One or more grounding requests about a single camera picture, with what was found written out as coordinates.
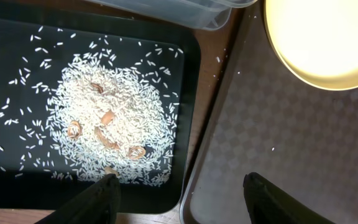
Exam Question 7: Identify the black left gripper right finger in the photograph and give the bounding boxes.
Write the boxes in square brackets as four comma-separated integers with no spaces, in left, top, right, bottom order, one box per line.
[243,172,333,224]

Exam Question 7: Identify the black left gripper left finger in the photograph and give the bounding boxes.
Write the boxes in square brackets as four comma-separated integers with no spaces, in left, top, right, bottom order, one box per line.
[36,174,121,224]

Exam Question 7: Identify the rice food scraps pile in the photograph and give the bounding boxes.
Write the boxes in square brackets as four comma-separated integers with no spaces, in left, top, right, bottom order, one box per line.
[33,42,177,187]

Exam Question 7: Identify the yellow plate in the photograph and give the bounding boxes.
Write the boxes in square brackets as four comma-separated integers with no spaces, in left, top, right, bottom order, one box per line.
[263,0,358,91]

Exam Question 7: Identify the black waste tray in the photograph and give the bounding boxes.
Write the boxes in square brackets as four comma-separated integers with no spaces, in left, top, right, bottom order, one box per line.
[0,2,201,213]

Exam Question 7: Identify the clear plastic waste bin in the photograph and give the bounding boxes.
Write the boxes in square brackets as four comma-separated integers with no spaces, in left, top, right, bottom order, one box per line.
[89,0,257,31]

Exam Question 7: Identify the dark brown serving tray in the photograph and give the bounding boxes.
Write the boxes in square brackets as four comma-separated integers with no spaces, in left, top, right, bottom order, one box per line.
[180,2,358,223]

